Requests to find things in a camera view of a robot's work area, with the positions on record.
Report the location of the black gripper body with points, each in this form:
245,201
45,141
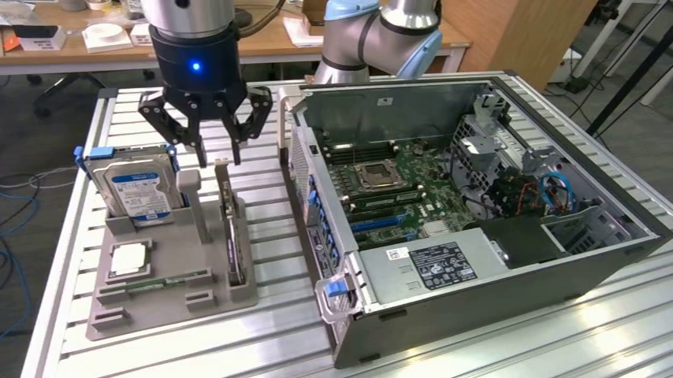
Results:
199,59

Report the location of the green graphics card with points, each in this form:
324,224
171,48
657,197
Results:
235,252

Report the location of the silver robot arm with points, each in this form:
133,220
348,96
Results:
356,43

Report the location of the small white box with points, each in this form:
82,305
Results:
139,37

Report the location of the black lamp base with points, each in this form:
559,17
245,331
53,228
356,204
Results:
244,20

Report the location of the white square stand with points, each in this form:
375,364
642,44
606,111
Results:
107,37

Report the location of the white paper stack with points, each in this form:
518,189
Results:
299,35

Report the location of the wooden desk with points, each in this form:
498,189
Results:
73,57

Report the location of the black office chair base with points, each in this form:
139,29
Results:
44,110

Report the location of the blue slot retainer clip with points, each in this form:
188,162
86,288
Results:
322,226
331,254
327,240
314,199
318,212

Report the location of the brown cardboard box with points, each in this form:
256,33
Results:
314,10

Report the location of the silver CPU socket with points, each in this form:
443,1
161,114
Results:
375,175

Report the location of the grey cup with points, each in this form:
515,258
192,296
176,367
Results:
72,4

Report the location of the white box black top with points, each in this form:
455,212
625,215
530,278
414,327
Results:
41,43

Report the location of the black expansion slot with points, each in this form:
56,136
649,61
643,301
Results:
375,215

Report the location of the grey parts rack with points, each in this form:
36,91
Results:
173,256

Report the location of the blue expansion slot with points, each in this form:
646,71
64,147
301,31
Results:
378,223

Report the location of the silver CPU chip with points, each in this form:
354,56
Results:
128,260

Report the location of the green motherboard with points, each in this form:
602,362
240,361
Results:
436,197

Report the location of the green RAM stick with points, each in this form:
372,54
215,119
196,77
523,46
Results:
157,282

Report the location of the metal disk bay cage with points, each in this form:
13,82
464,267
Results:
480,149

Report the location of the silver chipset heatsink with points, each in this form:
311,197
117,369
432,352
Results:
435,229

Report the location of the blue case latch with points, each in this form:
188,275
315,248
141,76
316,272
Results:
336,289

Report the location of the grey power supply unit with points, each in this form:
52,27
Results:
399,275

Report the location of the wooden cabinet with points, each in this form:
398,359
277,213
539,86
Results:
524,47

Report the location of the black plastic shroud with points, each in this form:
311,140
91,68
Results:
520,240

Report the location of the black floor power box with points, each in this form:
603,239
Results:
578,84

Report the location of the black open PC case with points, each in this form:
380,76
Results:
472,315

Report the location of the black stand pole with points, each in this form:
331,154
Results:
631,86

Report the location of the hard disk with blue bracket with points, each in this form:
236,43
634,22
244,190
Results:
136,189

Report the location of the white table frame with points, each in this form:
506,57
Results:
595,45

